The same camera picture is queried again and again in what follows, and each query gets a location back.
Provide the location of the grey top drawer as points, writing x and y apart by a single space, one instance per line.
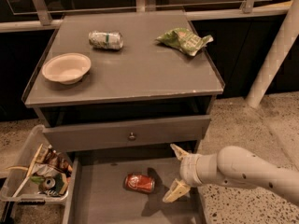
115 134

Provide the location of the clear plastic trash bin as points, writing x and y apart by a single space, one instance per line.
25 175

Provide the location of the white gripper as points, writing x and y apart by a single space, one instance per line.
188 170

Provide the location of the white paper bowl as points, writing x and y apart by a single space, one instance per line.
67 68

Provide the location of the green chip bag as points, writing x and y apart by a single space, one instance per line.
184 40

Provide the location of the round metal drawer knob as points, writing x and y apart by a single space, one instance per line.
132 137

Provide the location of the brown snack wrapper in bin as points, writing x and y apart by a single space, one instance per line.
48 156

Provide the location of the green white soda can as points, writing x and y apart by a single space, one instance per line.
105 40

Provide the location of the grey cabinet with counter top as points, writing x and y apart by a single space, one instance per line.
143 80

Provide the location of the red coke can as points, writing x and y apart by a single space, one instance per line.
141 183

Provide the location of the grey open middle drawer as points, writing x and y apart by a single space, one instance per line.
97 194

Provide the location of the white diagonal pole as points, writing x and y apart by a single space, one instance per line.
286 36

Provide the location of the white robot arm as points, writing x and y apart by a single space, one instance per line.
232 167

